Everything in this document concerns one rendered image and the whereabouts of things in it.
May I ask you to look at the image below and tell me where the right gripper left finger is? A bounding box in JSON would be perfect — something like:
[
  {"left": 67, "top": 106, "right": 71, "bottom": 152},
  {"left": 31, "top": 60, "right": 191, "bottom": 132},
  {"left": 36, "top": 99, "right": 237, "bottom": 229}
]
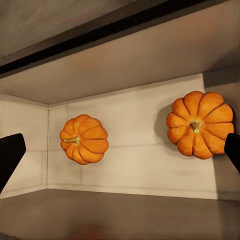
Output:
[{"left": 0, "top": 133, "right": 26, "bottom": 193}]

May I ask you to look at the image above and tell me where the pumpkin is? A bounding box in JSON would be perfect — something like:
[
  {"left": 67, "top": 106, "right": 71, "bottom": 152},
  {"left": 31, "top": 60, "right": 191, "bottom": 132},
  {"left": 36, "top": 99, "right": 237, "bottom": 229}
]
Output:
[
  {"left": 59, "top": 114, "right": 109, "bottom": 165},
  {"left": 166, "top": 90, "right": 237, "bottom": 160}
]

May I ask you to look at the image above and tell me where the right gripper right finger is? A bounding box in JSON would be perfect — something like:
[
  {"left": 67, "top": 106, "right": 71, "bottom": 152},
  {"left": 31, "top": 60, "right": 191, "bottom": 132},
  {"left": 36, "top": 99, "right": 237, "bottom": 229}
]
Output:
[{"left": 224, "top": 133, "right": 240, "bottom": 173}]

